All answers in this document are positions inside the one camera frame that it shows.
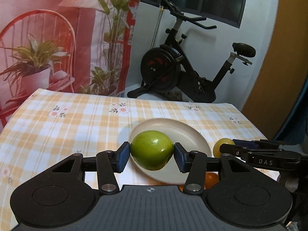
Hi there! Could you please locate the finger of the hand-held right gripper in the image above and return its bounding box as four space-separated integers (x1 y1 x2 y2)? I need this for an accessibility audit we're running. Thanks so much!
219 143 253 165
232 139 259 150

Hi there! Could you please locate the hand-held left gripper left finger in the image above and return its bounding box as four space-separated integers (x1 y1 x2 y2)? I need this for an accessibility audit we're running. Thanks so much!
41 141 131 195

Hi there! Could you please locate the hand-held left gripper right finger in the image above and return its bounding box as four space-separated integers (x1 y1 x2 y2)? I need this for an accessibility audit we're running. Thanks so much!
174 142 263 195

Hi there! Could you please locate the small yellow apple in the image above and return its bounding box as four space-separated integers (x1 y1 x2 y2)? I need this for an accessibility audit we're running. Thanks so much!
213 138 236 157

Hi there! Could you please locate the green apple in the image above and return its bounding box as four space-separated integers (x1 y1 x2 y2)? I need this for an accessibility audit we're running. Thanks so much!
130 130 174 171

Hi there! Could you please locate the beige round plate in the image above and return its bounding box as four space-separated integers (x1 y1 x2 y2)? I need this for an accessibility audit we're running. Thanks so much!
129 118 213 185

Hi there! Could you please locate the small orange mandarin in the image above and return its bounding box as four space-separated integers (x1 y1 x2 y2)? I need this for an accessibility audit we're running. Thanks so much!
204 172 219 190

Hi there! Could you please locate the checked floral tablecloth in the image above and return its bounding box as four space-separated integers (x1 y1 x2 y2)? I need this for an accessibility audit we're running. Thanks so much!
0 88 280 231

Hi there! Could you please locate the brown wooden door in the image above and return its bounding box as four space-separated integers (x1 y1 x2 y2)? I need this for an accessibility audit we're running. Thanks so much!
242 0 308 140

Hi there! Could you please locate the black exercise bike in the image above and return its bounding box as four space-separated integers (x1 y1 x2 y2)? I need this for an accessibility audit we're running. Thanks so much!
127 0 256 104

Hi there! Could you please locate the printed pink plant backdrop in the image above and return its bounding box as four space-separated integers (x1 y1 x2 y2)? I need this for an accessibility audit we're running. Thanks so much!
0 0 143 128

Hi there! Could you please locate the metal pole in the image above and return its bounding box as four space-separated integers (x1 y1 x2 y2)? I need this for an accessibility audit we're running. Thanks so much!
151 5 165 49

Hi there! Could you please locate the dark window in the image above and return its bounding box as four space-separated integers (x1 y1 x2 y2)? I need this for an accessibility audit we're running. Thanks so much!
140 0 249 28

